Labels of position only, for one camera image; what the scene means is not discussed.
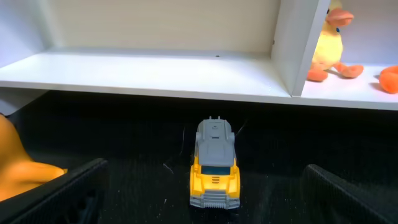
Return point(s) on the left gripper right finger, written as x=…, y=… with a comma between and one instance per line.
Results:
x=335, y=202

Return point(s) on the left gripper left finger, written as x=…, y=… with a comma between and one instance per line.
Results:
x=62, y=193

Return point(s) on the yellow rubber duck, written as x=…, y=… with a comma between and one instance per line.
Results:
x=15, y=174

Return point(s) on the grey and yellow toy truck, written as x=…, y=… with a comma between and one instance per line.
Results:
x=215, y=168

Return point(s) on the white plush duck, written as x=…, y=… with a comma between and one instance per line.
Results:
x=390, y=79

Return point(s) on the yellow plush duck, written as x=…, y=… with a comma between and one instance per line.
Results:
x=328, y=46

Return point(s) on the white shelf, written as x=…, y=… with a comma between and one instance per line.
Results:
x=174, y=74

